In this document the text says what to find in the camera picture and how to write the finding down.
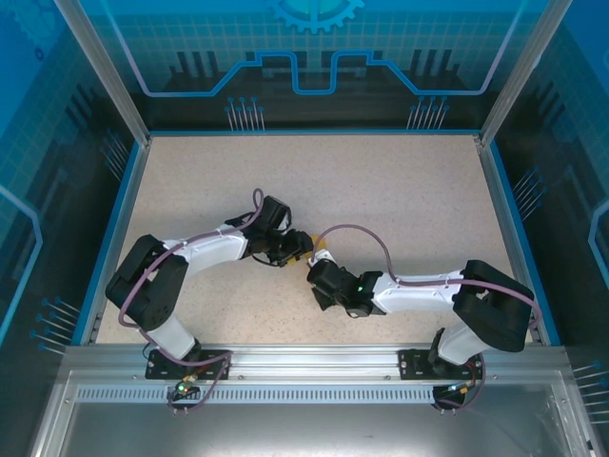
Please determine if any grey metal shelf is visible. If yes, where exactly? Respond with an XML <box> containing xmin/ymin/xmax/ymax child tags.
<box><xmin>28</xmin><ymin>370</ymin><xmax>600</xmax><ymax>457</ymax></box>

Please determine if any small green-lit circuit board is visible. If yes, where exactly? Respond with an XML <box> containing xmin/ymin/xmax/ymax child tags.
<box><xmin>174</xmin><ymin>374</ymin><xmax>200</xmax><ymax>397</ymax></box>
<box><xmin>440</xmin><ymin>380</ymin><xmax>477</xmax><ymax>399</ymax></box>

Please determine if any blue grid print side panel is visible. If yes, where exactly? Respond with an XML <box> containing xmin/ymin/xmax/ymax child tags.
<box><xmin>494</xmin><ymin>0</ymin><xmax>609</xmax><ymax>429</ymax></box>
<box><xmin>0</xmin><ymin>0</ymin><xmax>144</xmax><ymax>382</ymax></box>

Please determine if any aluminium mounting rail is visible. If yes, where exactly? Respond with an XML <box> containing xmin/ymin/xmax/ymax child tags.
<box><xmin>64</xmin><ymin>345</ymin><xmax>567</xmax><ymax>382</ymax></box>

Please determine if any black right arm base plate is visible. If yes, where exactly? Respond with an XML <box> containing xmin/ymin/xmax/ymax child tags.
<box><xmin>398</xmin><ymin>347</ymin><xmax>492</xmax><ymax>382</ymax></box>

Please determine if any slotted grey cable duct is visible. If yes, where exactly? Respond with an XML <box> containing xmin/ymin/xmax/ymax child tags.
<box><xmin>75</xmin><ymin>387</ymin><xmax>439</xmax><ymax>404</ymax></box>

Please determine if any aluminium side rail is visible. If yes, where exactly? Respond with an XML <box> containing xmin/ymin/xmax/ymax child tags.
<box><xmin>477</xmin><ymin>137</ymin><xmax>547</xmax><ymax>347</ymax></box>
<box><xmin>80</xmin><ymin>137</ymin><xmax>153</xmax><ymax>347</ymax></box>

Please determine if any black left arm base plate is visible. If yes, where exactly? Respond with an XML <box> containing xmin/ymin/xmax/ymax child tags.
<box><xmin>145</xmin><ymin>348</ymin><xmax>234</xmax><ymax>382</ymax></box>

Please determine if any blue gear print enclosure panel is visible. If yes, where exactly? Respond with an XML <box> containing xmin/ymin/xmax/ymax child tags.
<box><xmin>89</xmin><ymin>0</ymin><xmax>539</xmax><ymax>132</ymax></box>

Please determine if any aluminium frame post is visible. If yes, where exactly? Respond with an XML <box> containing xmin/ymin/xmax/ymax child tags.
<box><xmin>478</xmin><ymin>0</ymin><xmax>577</xmax><ymax>147</ymax></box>
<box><xmin>54</xmin><ymin>0</ymin><xmax>153</xmax><ymax>144</ymax></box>

